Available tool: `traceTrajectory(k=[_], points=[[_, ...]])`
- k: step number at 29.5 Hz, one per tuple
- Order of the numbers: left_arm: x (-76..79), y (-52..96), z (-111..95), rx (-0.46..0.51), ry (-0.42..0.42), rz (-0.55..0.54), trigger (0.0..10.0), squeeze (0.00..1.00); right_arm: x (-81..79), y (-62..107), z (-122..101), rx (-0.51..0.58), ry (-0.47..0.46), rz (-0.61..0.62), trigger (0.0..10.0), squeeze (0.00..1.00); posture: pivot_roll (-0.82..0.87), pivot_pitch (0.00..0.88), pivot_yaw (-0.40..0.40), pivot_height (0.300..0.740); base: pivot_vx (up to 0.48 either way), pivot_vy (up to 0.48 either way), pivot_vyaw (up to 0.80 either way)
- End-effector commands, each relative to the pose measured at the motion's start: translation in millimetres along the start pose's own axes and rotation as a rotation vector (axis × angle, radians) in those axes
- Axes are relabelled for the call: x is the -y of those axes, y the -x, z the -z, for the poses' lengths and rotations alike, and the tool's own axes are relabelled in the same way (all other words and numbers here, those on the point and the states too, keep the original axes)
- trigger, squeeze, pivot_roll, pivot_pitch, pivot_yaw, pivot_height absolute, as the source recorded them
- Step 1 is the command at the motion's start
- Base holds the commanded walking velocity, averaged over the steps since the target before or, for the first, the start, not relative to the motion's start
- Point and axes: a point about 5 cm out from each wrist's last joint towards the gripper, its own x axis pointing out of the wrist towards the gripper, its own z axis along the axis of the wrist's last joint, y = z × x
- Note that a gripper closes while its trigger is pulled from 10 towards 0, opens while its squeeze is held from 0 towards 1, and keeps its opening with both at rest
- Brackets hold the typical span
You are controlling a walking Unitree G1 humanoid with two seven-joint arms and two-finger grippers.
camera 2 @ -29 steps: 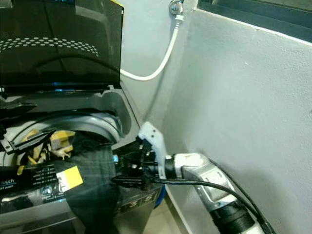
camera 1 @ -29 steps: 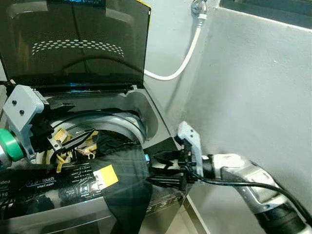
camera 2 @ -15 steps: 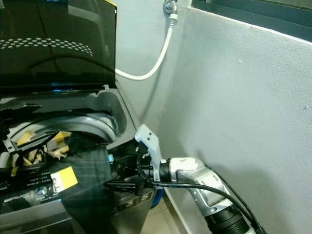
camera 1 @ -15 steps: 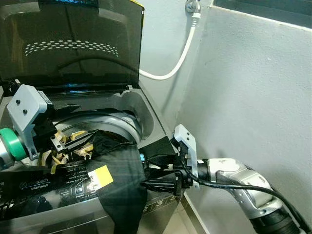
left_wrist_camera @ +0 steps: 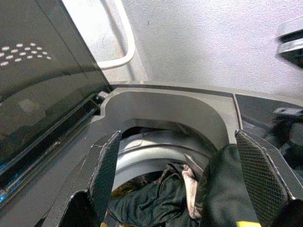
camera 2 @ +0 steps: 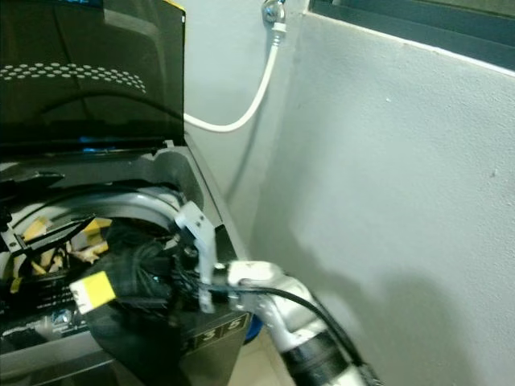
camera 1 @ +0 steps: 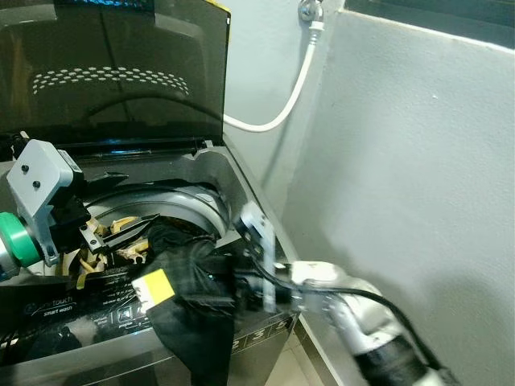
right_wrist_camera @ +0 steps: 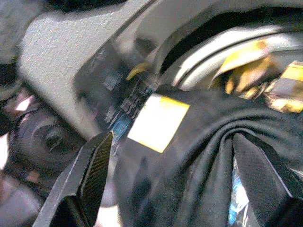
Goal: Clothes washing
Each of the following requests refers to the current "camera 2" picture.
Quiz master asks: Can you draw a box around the metal wall tap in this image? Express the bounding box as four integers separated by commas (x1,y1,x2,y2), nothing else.
261,0,287,25

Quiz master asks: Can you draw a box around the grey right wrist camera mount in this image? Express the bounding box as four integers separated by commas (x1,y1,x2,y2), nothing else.
175,200,220,314

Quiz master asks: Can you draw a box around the dark window frame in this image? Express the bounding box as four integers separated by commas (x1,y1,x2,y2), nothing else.
309,0,515,73

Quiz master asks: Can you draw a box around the yellow garment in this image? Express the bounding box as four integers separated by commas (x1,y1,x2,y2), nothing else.
10,214,115,284

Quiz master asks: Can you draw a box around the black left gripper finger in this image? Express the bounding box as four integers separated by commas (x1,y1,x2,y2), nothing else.
2,217,91,244
12,236,85,260

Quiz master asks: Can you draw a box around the grey top-load washing machine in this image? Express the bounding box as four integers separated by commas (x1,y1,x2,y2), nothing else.
0,0,252,386

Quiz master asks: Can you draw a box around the dark plaid garment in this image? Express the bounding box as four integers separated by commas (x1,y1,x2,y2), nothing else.
71,221,210,386

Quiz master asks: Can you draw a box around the white water hose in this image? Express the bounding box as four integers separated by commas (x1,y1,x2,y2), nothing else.
183,21,284,134

